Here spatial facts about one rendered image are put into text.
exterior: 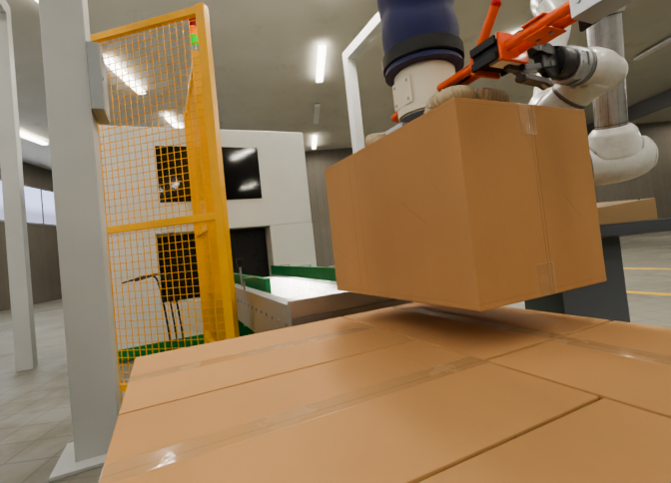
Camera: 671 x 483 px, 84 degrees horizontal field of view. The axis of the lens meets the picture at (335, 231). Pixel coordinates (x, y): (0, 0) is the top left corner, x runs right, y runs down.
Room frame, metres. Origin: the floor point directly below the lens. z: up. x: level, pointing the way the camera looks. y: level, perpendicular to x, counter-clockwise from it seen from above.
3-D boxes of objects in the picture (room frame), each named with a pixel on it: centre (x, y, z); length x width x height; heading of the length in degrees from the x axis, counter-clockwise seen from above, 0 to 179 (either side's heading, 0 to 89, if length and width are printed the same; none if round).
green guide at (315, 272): (2.88, 0.27, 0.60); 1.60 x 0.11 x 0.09; 25
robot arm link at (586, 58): (0.90, -0.62, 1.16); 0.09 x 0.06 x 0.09; 25
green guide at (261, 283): (2.65, 0.75, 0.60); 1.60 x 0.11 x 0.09; 25
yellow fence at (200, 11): (1.99, 0.94, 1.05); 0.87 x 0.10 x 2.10; 77
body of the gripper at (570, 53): (0.87, -0.55, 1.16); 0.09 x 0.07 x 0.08; 115
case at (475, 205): (1.03, -0.29, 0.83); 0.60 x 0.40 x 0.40; 26
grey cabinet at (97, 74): (1.67, 1.01, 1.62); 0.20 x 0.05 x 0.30; 25
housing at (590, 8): (0.62, -0.49, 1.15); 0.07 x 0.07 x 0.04; 25
